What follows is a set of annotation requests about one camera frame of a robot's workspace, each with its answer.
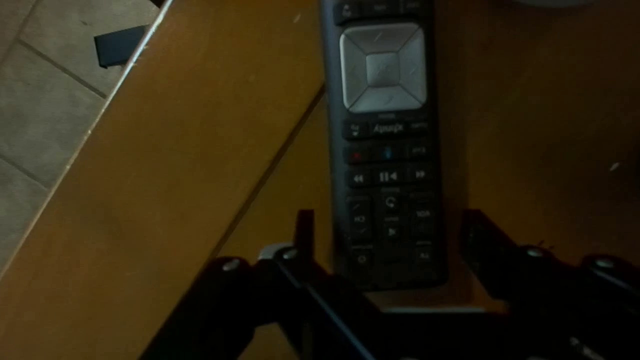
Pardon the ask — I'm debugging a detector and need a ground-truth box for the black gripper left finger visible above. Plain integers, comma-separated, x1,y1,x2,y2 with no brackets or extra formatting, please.
138,209,381,360

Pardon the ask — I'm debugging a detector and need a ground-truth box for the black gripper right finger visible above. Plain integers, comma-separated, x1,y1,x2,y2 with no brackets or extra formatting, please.
457,209,640,360

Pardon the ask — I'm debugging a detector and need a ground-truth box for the black remote control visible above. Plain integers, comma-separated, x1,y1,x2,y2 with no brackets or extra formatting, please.
317,0,450,292

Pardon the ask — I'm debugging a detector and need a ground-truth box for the dark flat floor object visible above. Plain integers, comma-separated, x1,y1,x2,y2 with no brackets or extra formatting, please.
92,24,152,70

